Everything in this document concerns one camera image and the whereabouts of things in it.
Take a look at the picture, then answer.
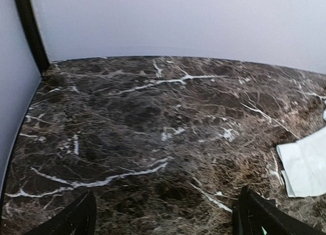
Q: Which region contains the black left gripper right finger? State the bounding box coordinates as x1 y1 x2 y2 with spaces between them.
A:
232 186 323 235

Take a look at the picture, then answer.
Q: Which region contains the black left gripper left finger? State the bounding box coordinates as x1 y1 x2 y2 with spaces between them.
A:
26 191 97 235

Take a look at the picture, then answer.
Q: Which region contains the white button shirt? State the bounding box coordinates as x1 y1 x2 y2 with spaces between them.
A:
276 110 326 198

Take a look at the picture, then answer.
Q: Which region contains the black left frame post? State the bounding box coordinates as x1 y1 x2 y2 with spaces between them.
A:
15 0 50 73

